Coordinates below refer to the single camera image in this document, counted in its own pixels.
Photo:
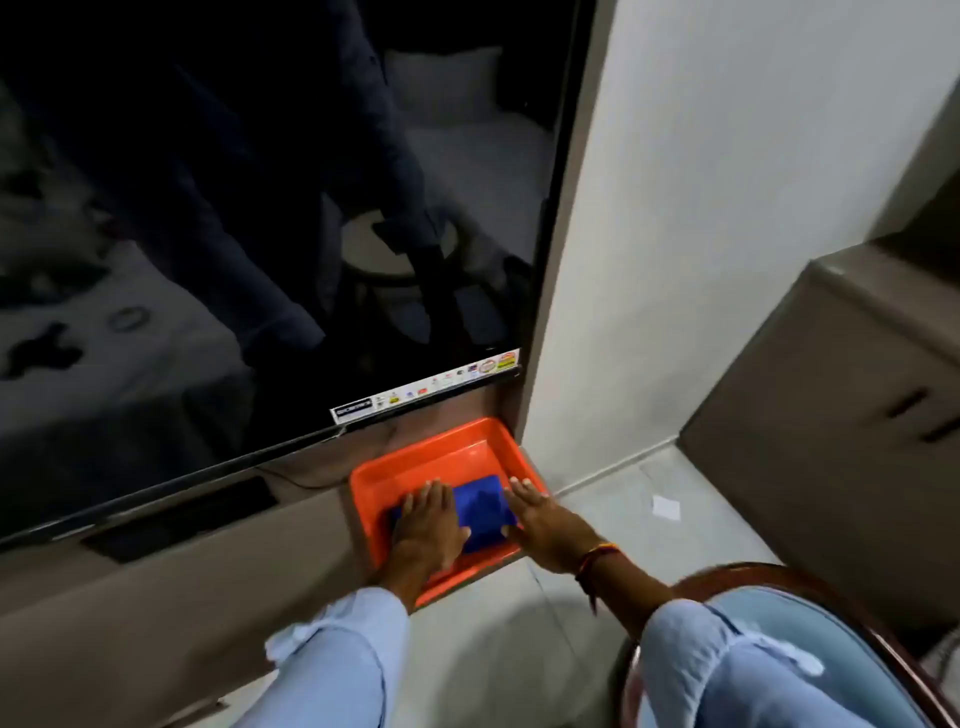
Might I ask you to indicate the wooden chair with blue cushion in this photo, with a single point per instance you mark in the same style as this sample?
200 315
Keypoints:
847 637

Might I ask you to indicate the grey cabinet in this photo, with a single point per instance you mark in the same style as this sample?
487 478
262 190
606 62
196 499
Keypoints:
825 420

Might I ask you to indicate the person's right hand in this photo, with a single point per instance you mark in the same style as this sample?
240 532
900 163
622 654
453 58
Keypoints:
551 534

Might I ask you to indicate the person's right thumb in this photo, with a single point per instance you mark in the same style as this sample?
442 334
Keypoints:
513 532

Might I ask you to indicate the white sticker strip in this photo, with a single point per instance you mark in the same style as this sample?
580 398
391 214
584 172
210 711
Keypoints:
427 389

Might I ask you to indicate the orange plastic tray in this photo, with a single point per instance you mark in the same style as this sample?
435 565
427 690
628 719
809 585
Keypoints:
442 457

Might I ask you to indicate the flat black box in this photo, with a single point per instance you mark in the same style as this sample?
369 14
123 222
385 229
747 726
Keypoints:
180 519

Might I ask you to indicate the person's left hand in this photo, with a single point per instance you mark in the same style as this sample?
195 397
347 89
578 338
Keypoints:
426 534

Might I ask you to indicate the blue cloth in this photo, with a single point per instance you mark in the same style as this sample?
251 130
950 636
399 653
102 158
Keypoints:
486 514

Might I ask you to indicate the large black television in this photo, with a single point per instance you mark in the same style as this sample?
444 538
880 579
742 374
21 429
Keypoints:
225 225

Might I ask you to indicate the person's right forearm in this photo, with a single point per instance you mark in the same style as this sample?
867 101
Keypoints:
697 660

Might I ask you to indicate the white paper scrap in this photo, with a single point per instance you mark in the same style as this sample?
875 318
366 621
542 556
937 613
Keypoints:
666 508

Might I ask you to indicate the orange thread wristband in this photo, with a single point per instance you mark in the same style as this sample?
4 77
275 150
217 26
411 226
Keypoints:
596 559

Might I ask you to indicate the person's left thumb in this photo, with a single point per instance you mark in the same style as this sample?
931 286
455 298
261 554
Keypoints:
462 541

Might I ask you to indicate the beige television console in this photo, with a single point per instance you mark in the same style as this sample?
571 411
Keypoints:
150 622

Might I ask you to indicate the person's left forearm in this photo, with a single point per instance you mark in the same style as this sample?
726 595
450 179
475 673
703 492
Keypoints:
345 652

